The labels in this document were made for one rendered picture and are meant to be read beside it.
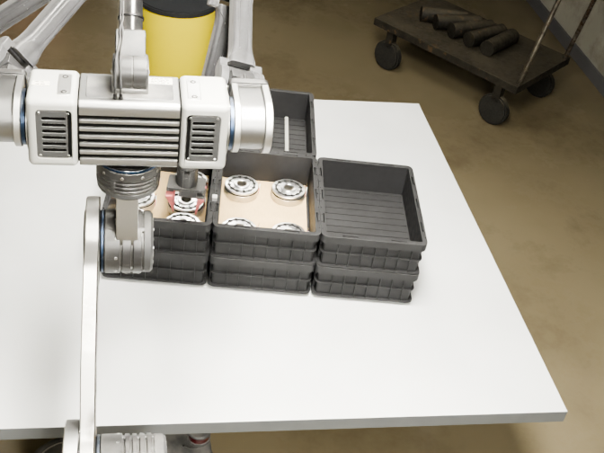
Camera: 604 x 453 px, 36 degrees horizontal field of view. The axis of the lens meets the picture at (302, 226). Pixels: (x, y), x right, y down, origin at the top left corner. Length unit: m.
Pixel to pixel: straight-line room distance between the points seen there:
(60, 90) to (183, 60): 2.65
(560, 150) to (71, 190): 2.93
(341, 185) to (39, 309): 0.99
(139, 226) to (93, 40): 3.48
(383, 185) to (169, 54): 1.85
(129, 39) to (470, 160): 3.16
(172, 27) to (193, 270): 2.00
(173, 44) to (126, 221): 2.51
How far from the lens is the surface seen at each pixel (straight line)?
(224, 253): 2.56
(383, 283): 2.65
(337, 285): 2.64
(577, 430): 3.55
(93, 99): 1.84
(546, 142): 5.16
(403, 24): 5.40
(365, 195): 2.88
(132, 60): 1.84
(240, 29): 2.20
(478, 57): 5.20
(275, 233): 2.50
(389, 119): 3.57
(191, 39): 4.45
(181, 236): 2.54
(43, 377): 2.40
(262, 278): 2.62
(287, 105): 3.18
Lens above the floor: 2.45
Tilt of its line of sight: 37 degrees down
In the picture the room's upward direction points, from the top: 9 degrees clockwise
